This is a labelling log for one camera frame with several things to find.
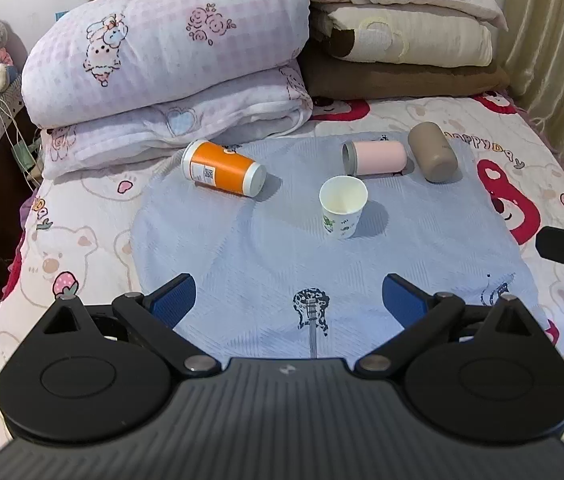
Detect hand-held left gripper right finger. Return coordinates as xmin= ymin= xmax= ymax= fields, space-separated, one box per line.
xmin=354 ymin=273 xmax=536 ymax=378

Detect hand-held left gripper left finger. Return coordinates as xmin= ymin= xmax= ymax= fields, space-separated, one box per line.
xmin=42 ymin=273 xmax=222 ymax=377

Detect orange paper cup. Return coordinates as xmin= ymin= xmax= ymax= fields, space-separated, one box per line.
xmin=181 ymin=140 xmax=268 ymax=198

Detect pink cup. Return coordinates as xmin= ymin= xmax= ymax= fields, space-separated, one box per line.
xmin=341 ymin=140 xmax=408 ymax=177

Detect taupe cup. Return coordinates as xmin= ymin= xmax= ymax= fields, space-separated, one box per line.
xmin=408 ymin=122 xmax=459 ymax=184

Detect white paper cup green print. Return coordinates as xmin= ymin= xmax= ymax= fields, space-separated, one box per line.
xmin=319 ymin=176 xmax=369 ymax=239

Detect light blue guitar-print cloth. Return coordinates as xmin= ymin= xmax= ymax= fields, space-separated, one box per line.
xmin=129 ymin=135 xmax=550 ymax=361

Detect beige curtain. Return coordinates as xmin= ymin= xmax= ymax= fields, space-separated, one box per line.
xmin=499 ymin=0 xmax=564 ymax=221

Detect brown folded blanket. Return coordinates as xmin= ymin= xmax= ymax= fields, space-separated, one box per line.
xmin=299 ymin=40 xmax=511 ymax=101

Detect cream folded blanket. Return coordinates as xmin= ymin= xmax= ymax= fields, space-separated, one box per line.
xmin=310 ymin=2 xmax=494 ymax=67

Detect pink checked folded quilt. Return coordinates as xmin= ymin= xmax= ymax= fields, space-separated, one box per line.
xmin=21 ymin=0 xmax=314 ymax=179

